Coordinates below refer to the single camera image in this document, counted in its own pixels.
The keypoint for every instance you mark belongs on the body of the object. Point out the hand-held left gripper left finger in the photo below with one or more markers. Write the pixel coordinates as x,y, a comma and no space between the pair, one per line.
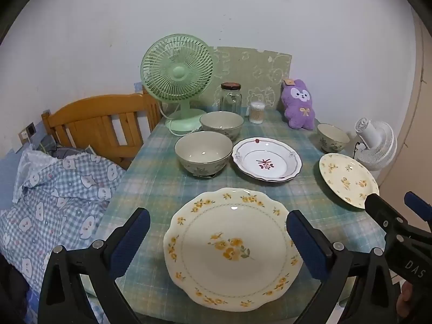
130,243

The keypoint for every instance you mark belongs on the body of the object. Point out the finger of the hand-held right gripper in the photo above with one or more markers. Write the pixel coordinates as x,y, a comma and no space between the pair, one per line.
416,206
379,209

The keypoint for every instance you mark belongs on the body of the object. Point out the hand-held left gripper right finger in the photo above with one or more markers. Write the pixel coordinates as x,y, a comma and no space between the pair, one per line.
308,249

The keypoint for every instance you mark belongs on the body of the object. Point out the small yellow floral plate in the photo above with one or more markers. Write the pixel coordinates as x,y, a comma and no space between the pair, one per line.
347,179

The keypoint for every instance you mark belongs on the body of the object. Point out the large yellow floral plate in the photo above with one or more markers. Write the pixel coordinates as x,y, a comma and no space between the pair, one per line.
229,243

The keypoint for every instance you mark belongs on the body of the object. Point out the small green-rimmed leaf-print bowl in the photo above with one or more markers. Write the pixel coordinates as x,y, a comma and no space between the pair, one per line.
332,135

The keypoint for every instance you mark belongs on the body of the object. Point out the white plate with red pattern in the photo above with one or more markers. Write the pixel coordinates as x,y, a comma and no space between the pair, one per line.
266,162

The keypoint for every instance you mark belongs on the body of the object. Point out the large green-rimmed leaf-print bowl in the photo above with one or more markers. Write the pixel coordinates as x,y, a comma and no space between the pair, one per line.
202,148
221,121

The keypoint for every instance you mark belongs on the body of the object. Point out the person's right hand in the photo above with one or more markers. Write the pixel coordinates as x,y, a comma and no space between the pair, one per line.
405,298

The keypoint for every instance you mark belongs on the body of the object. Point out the white fan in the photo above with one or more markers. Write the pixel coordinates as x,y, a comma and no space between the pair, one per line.
381,148

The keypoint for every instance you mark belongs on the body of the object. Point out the plaid green tablecloth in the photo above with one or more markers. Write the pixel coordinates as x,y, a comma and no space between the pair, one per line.
152,182

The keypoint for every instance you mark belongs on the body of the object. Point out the blue checked printed blanket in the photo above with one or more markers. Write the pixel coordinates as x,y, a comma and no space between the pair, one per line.
60,202

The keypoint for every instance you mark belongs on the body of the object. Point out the beige door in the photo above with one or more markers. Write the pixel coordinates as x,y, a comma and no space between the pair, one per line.
415,125

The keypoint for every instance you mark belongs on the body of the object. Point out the grey cloth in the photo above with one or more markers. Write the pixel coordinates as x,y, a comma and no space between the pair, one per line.
64,152

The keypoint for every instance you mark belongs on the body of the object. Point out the purple plush bunny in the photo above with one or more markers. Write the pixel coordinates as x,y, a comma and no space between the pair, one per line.
298,108

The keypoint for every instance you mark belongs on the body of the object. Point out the cotton swab container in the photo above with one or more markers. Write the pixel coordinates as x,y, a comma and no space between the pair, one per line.
257,113

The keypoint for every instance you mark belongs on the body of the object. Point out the glass jar with dark lid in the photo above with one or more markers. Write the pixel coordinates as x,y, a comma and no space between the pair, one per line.
231,99

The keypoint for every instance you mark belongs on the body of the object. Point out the green desk fan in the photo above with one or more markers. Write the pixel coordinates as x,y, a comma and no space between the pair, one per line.
177,72

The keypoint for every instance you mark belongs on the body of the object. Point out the green patterned board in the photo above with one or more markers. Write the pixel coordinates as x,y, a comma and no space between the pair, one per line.
253,71

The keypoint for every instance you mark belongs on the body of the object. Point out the wall socket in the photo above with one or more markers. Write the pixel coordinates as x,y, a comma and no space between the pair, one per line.
30,130

